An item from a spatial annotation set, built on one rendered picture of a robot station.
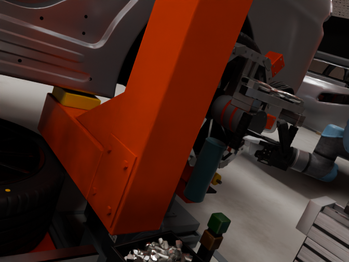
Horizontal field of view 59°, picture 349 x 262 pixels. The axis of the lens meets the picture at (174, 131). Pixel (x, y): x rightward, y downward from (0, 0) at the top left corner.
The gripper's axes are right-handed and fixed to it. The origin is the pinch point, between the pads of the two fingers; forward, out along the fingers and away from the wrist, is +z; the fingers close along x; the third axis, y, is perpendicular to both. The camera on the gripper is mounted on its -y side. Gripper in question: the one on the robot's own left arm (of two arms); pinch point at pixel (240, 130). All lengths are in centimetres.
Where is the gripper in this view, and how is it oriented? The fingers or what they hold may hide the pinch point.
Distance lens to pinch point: 111.7
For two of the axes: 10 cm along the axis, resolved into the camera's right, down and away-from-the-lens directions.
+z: -9.3, -3.7, 0.2
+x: 1.0, -2.0, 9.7
